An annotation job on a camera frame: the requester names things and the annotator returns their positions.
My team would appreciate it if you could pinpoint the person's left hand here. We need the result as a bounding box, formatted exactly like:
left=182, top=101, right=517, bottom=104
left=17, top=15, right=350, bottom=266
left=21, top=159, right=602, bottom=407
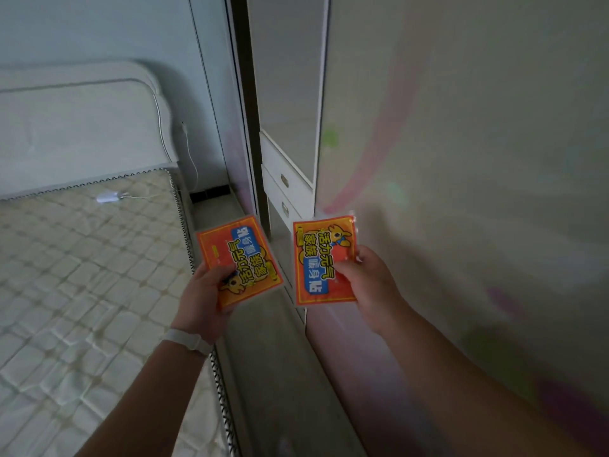
left=171, top=263, right=237, bottom=345

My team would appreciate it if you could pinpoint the person's right hand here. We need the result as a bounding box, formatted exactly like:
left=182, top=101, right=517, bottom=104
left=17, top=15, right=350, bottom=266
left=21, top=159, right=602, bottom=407
left=334, top=246, right=411, bottom=336

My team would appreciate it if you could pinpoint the orange heat patch packet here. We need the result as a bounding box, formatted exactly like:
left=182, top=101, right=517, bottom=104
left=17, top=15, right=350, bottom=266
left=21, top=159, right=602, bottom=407
left=195, top=214, right=285, bottom=313
left=292, top=214, right=358, bottom=307

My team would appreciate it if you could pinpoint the person's right forearm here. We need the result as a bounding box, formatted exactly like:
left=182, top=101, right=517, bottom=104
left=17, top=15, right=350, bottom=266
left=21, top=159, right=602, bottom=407
left=380, top=304, right=595, bottom=457

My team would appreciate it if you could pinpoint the person's left forearm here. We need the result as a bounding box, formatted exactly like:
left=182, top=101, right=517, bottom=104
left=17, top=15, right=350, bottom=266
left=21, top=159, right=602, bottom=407
left=74, top=339, right=210, bottom=457

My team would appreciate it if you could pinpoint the white wristband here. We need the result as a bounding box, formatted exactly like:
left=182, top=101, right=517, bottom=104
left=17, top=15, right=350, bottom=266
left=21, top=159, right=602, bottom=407
left=162, top=328, right=214, bottom=357

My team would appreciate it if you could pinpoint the white wardrobe sliding door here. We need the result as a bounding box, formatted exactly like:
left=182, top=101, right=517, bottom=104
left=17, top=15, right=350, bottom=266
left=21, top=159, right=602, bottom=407
left=306, top=0, right=609, bottom=457

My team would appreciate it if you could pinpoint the quilted beige mattress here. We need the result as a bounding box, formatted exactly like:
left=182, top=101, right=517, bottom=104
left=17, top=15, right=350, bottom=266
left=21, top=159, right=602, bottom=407
left=0, top=168, right=239, bottom=457

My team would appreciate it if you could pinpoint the white padded headboard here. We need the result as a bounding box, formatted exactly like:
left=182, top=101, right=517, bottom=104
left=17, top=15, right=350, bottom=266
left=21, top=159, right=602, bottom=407
left=0, top=60, right=179, bottom=200

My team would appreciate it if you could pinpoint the white charging cable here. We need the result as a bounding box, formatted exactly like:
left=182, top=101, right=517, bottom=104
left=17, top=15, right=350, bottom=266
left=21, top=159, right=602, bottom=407
left=125, top=92, right=200, bottom=201

